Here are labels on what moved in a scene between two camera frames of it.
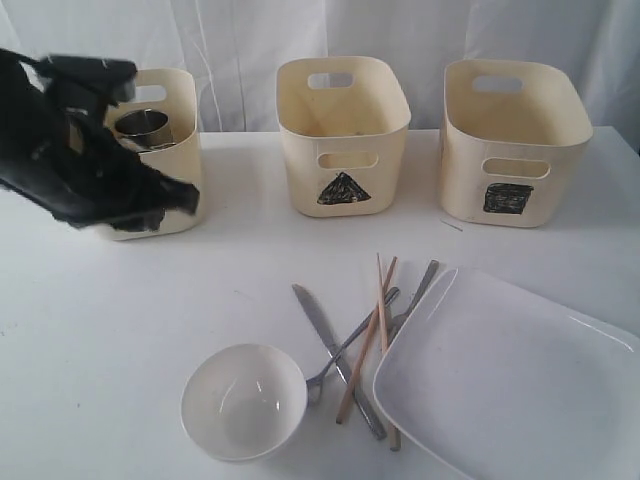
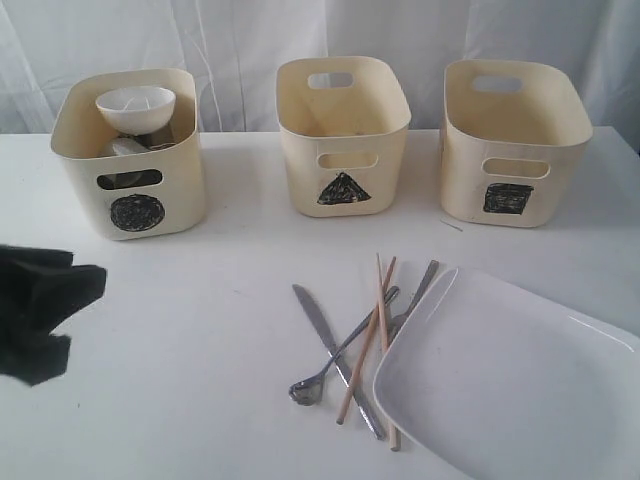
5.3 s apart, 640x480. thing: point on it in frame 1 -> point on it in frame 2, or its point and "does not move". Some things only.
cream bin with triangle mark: [345, 121] does not move
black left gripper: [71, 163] -> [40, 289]
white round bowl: [241, 400] -> [137, 110]
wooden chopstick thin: [395, 440] does not move
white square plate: [494, 382] does not move
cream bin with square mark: [513, 136] does not move
